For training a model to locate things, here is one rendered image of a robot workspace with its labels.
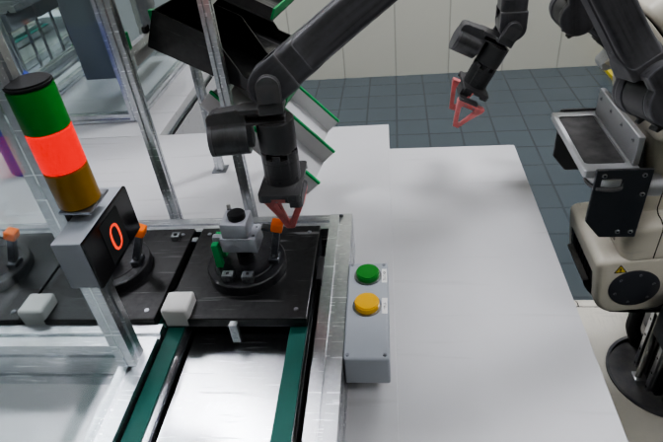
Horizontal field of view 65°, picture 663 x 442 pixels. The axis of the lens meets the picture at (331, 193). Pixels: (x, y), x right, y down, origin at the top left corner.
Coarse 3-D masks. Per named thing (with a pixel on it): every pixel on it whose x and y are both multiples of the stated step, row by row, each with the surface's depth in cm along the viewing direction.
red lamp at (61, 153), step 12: (60, 132) 57; (72, 132) 59; (36, 144) 57; (48, 144) 57; (60, 144) 58; (72, 144) 59; (36, 156) 58; (48, 156) 58; (60, 156) 58; (72, 156) 59; (84, 156) 61; (48, 168) 59; (60, 168) 59; (72, 168) 59
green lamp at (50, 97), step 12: (12, 96) 54; (24, 96) 54; (36, 96) 54; (48, 96) 55; (60, 96) 57; (12, 108) 55; (24, 108) 54; (36, 108) 55; (48, 108) 55; (60, 108) 57; (24, 120) 55; (36, 120) 55; (48, 120) 56; (60, 120) 57; (24, 132) 57; (36, 132) 56; (48, 132) 56
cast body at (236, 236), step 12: (228, 216) 87; (240, 216) 87; (252, 216) 90; (228, 228) 87; (240, 228) 87; (252, 228) 90; (216, 240) 91; (228, 240) 88; (240, 240) 88; (252, 240) 88; (228, 252) 90; (240, 252) 90; (252, 252) 89
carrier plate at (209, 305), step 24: (288, 240) 100; (312, 240) 99; (192, 264) 97; (288, 264) 94; (312, 264) 94; (192, 288) 92; (288, 288) 89; (312, 288) 90; (192, 312) 87; (216, 312) 86; (240, 312) 86; (264, 312) 85; (288, 312) 85
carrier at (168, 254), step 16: (144, 240) 104; (160, 240) 104; (128, 256) 97; (144, 256) 96; (160, 256) 100; (176, 256) 99; (128, 272) 94; (144, 272) 95; (160, 272) 96; (176, 272) 96; (128, 288) 93; (144, 288) 93; (160, 288) 92; (128, 304) 90; (144, 304) 89; (160, 304) 89; (144, 320) 87
